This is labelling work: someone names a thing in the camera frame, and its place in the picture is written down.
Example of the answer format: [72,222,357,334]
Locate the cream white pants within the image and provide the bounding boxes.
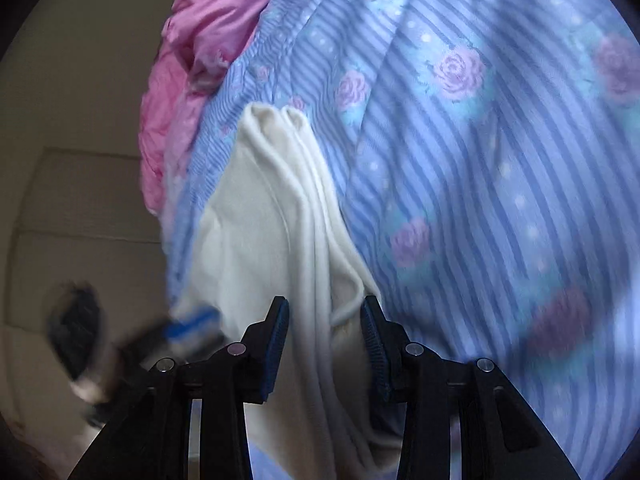
[172,103,401,479]

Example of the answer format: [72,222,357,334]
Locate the cream wardrobe with doors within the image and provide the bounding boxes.
[4,150,166,470]

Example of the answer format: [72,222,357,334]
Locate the blue floral striped bedsheet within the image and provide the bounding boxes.
[167,0,639,479]

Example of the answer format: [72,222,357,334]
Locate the pink satin quilt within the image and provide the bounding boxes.
[138,0,270,218]

